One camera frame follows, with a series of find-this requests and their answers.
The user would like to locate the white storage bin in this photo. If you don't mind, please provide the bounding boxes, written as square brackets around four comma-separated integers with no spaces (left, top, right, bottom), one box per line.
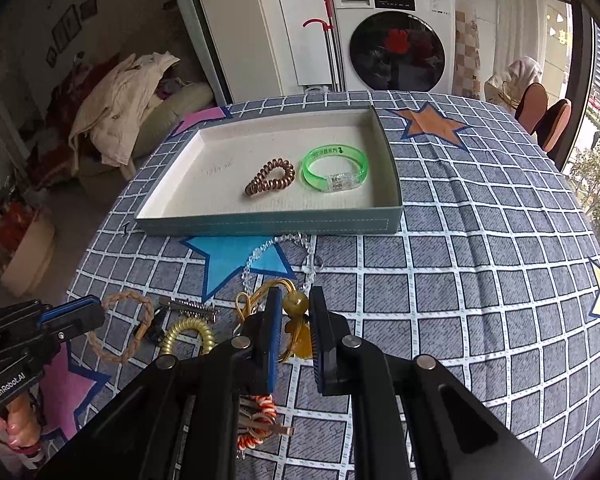
[0,212,57,297]

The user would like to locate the yellow cord amber bead bracelet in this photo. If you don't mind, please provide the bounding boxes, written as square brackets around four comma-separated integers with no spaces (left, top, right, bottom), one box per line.
[234,277,316,363]

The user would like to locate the white front-load washing machine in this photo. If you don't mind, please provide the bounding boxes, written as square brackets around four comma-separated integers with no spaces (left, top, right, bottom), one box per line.
[327,0,456,95]

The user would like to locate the grey checked star tablecloth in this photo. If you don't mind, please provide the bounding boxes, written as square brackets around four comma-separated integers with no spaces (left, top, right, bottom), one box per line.
[65,91,600,480]

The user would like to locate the purple cloth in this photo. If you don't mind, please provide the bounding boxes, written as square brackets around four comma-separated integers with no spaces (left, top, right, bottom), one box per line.
[154,76,183,103]

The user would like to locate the green translucent bracelet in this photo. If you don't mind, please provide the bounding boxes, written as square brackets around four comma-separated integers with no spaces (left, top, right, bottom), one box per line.
[301,144,371,195]

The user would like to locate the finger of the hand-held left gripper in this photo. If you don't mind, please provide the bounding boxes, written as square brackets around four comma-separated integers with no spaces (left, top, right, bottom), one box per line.
[0,306,107,361]
[10,296,102,333]

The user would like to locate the clear bead bracelet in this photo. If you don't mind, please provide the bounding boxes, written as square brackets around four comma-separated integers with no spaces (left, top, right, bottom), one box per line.
[240,232,326,293]

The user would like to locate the beige sofa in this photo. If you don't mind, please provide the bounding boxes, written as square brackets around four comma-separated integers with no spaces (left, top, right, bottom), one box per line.
[77,82,216,191]

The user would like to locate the red handle mop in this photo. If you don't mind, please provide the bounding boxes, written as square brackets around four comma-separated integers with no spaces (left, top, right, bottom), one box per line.
[302,0,343,92]

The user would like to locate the white curtain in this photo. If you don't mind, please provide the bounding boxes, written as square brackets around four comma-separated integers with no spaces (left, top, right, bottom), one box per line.
[495,0,547,86]

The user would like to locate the beige cloth bundle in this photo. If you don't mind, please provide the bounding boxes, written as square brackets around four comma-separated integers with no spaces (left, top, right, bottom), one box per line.
[485,56,543,111]

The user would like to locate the tan braided hair tie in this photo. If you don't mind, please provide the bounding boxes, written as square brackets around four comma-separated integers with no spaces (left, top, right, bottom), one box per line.
[86,290,156,366]

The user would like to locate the person's left hand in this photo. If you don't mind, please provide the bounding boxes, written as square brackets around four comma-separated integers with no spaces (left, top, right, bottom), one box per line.
[0,396,47,467]

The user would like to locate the dark red cloth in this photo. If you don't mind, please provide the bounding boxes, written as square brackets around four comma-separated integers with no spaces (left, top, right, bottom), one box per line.
[27,55,121,186]

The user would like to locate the white shallow tray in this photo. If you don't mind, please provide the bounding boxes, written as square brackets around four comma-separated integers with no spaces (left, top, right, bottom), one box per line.
[134,104,405,237]

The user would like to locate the black claw hair clip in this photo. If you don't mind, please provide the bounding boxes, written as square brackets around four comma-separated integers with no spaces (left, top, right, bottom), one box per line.
[134,307,168,346]

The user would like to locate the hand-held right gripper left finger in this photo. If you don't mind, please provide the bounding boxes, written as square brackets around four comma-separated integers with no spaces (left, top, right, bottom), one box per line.
[35,287,286,480]

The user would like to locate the brown spiral hair tie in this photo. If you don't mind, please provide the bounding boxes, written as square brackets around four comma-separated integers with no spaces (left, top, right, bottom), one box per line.
[244,159,297,200]

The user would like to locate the cream jacket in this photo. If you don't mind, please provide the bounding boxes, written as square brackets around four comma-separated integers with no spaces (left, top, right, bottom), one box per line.
[69,52,181,168]

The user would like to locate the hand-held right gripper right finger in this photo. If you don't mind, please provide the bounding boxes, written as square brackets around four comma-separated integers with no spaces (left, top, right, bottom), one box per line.
[307,286,556,480]

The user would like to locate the black window frame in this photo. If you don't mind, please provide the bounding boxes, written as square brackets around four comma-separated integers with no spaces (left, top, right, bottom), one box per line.
[560,2,597,173]

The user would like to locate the large black picture frame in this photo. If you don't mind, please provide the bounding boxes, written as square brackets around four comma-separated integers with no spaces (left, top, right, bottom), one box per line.
[52,5,83,53]

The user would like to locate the white tall cabinet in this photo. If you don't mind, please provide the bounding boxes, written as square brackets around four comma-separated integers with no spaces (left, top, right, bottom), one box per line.
[187,0,341,103]

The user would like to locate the bronze flat hair clip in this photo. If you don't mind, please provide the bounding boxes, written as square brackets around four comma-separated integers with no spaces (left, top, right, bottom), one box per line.
[239,407,297,437]

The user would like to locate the silver metal hair clip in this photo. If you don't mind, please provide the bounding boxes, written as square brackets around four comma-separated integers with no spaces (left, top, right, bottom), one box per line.
[157,296,221,323]

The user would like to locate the orange white spiral hair tie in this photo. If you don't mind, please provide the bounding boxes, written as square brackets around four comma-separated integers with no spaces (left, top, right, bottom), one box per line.
[236,394,278,455]

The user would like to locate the brown round-back chair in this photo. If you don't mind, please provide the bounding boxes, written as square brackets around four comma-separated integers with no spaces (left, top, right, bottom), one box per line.
[540,99,573,154]
[517,82,549,134]

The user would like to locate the gold spiral hair tie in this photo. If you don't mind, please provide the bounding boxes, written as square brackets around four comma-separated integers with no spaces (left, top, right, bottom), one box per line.
[159,316,217,358]

